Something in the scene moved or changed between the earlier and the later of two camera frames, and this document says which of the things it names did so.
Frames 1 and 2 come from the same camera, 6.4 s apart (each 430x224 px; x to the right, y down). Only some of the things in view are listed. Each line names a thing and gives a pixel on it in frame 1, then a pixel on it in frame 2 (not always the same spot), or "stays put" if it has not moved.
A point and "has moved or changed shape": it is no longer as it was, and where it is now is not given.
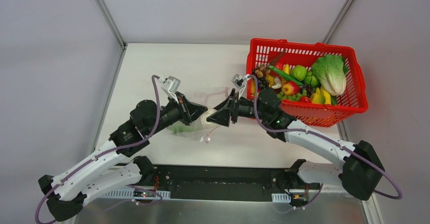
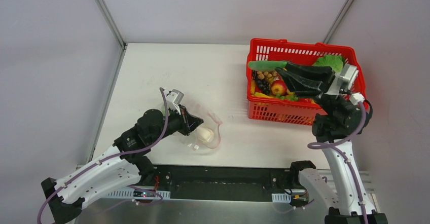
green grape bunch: [295, 97] stays put
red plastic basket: [302, 53] stays put
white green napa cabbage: [203, 123] has moved or changed shape
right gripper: [234, 108] to [327, 82]
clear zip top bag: [201, 129] has moved or changed shape
